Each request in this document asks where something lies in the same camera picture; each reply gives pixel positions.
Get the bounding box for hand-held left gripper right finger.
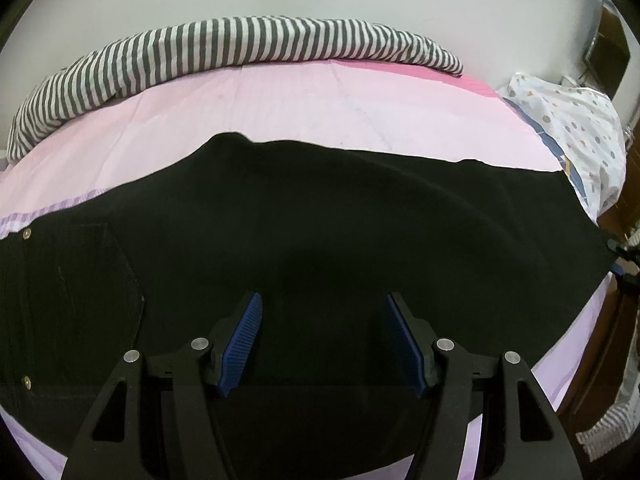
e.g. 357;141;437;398
383;292;584;480

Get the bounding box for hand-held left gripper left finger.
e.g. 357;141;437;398
60;290;264;480

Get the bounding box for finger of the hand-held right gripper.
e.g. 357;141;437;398
606;237;640;297

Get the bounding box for black pants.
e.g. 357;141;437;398
0;131;619;480

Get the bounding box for grey white striped cloth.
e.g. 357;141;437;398
575;395;640;462

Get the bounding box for white dotted quilt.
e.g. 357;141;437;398
495;72;628;223

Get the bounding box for wooden cabinet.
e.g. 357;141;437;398
582;2;640;128

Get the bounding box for pink purple bed sheet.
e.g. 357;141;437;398
0;57;616;480

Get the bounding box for grey white striped blanket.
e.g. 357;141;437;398
6;16;464;165

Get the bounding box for brown wooden bed frame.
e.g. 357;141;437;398
557;200;640;431

